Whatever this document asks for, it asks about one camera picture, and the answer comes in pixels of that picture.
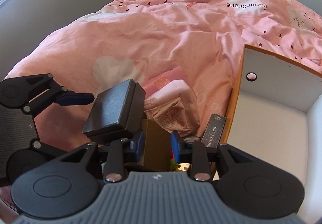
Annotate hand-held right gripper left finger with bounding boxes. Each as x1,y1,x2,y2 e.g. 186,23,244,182
59,130,146,185

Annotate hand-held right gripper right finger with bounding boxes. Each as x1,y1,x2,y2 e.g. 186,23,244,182
171,131,252,182

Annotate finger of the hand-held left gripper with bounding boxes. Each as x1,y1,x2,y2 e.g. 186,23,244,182
22,73,95,114
30,139,76,162

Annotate olive brown box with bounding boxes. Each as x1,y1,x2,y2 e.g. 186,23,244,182
125,118,174,173

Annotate pink cartoon print pouch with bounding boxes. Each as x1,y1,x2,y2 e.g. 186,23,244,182
144,80,202,137

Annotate black square box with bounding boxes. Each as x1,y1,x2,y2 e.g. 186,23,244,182
83,79,147,146

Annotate pink glossy pack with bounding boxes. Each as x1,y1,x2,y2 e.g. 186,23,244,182
141,66,189,97

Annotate orange storage box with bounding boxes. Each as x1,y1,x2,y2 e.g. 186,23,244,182
210,43,322,224

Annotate yellow green toy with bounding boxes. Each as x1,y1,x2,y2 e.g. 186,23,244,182
169,149,180,172

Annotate black card box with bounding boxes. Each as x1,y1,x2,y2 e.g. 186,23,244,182
200,113,227,149

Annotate pink printed duvet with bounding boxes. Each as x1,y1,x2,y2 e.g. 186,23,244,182
0,0,322,224

